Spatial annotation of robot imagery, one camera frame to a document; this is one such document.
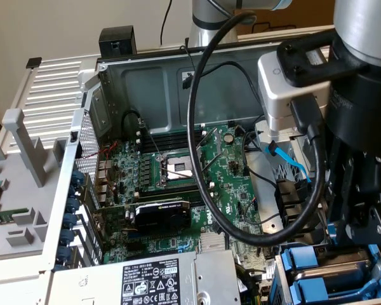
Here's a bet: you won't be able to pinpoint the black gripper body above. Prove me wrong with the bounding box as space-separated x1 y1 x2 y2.
323 59 381 160

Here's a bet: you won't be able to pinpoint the blue SATA wire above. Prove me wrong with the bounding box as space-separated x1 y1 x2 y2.
264 141 339 244

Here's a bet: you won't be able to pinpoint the empty blue disk carrier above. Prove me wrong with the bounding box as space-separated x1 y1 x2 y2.
288 276 381 304

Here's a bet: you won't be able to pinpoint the grey metal drive cage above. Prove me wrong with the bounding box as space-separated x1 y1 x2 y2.
253 120 317 179

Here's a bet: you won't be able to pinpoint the green Dell motherboard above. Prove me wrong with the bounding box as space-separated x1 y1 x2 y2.
93 123 269 283

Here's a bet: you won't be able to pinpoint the metal locking lever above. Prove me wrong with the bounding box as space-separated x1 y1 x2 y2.
199 151 225 179
138 118 163 160

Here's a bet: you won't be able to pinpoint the metal socket cover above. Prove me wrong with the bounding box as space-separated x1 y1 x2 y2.
194 126 223 159

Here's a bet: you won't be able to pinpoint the silver chipset heat sink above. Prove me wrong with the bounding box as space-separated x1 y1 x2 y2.
199 233 227 254

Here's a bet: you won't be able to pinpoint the black RAM slot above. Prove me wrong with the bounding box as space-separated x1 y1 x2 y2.
142 130 208 144
177 192 216 207
142 139 206 153

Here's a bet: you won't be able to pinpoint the CPU socket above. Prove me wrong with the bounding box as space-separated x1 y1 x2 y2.
157 149 210 189

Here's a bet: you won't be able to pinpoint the black graphics card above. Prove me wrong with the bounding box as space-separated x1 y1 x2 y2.
95 198 193 236

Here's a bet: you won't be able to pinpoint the open grey PC case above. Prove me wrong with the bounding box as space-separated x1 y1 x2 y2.
39 33 381 305

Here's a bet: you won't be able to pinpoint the grey power supply unit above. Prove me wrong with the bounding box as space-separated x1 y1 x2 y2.
50 249 243 305

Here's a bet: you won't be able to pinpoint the black box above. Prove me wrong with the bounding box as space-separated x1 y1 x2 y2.
98 25 137 60

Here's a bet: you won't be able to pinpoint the grey plastic parts rack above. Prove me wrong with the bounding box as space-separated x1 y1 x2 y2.
0 107 71 262

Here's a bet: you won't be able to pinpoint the green RAM stick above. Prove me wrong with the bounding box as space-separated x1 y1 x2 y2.
0 208 30 226

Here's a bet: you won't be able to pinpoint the thin black wire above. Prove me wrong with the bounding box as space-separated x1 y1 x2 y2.
241 112 279 189
179 44 198 69

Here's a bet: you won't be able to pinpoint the black wire with plug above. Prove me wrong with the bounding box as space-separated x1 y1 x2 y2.
181 60 264 111
213 215 234 264

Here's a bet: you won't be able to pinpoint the mesh sleeved wire bundle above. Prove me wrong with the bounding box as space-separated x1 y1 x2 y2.
234 263 264 305

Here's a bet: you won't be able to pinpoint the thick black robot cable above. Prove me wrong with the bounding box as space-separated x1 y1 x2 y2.
187 0 327 248

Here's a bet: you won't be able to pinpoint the thin black hanging cable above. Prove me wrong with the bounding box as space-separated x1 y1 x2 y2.
159 0 175 45

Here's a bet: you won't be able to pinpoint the thin red wire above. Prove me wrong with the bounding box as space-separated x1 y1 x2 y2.
81 141 119 194

